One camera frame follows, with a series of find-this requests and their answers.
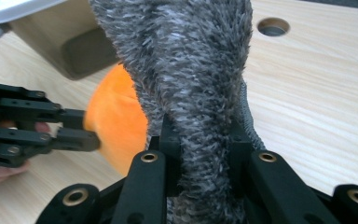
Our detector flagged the grey fuzzy cloth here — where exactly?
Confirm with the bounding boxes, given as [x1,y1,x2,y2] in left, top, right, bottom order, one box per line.
[88,0,267,224]

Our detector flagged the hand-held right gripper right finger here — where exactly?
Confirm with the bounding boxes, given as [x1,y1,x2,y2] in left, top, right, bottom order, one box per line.
[229,119,339,224]

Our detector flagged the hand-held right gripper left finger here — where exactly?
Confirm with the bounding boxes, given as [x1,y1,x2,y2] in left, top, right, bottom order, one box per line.
[110,113,183,224]

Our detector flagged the orange plush toy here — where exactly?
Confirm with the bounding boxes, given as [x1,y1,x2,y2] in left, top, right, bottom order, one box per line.
[83,63,152,176]

